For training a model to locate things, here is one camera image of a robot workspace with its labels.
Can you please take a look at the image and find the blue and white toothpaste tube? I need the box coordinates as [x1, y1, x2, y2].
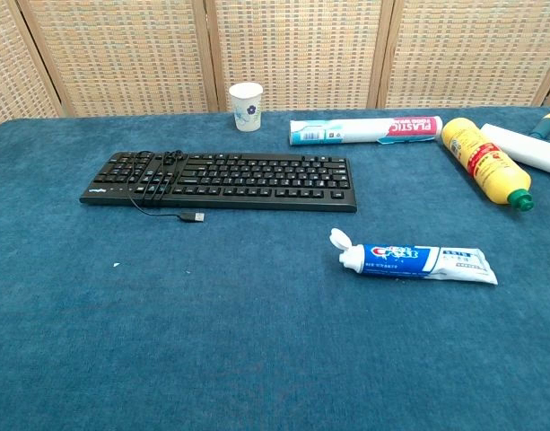
[330, 227, 499, 286]

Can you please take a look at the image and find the yellow bottle with green cap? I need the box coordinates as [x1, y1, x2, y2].
[441, 117, 535, 212]

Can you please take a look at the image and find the white tube blue cap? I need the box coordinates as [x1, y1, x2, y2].
[479, 123, 550, 178]

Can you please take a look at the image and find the black computer keyboard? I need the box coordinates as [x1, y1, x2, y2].
[79, 151, 359, 214]

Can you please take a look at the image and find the white paper cup with flower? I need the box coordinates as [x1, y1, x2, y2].
[228, 82, 264, 133]

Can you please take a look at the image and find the plastic food wrap roll box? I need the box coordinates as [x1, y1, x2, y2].
[288, 115, 444, 147]

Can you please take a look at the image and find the blue table cloth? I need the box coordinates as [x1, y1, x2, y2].
[0, 105, 550, 431]

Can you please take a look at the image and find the woven wooden folding screen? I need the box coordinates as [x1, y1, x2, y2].
[0, 0, 550, 131]

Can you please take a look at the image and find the black keyboard USB cable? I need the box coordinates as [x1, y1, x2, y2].
[127, 149, 206, 224]

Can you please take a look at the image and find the teal and yellow handled tool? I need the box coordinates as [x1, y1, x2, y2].
[528, 112, 550, 140]

